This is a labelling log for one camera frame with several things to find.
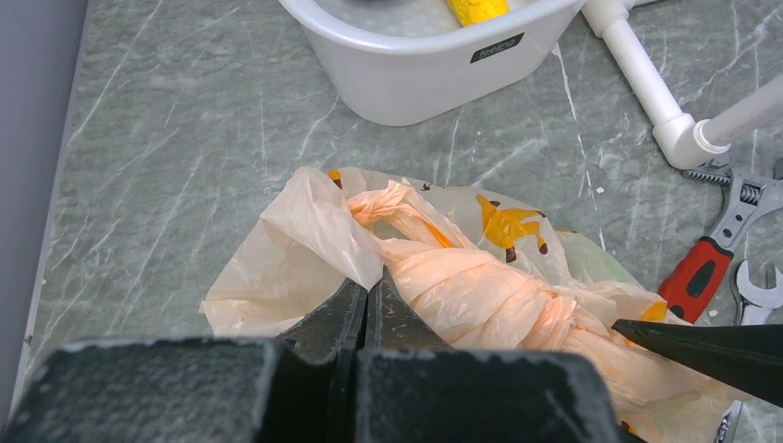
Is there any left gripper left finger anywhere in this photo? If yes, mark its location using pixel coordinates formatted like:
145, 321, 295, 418
277, 279, 368, 367

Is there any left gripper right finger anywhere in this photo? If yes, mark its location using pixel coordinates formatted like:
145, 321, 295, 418
366, 267, 452, 350

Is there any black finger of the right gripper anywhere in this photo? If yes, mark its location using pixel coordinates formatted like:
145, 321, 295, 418
612, 319, 782, 407

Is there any translucent orange plastic bag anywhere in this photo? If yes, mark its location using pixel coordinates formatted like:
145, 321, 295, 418
199, 167, 742, 442

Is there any yellow fake corn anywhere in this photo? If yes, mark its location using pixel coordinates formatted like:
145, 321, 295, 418
446, 0, 510, 27

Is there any silver combination wrench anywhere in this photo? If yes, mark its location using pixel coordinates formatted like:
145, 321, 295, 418
712, 259, 783, 443

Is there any white plastic basket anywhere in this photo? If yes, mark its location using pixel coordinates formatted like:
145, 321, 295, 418
281, 1, 583, 126

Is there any red-handled adjustable wrench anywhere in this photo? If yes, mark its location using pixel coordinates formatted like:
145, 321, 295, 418
658, 159, 782, 323

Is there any white PVC pipe frame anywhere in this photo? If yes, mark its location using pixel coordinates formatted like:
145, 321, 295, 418
582, 0, 782, 170

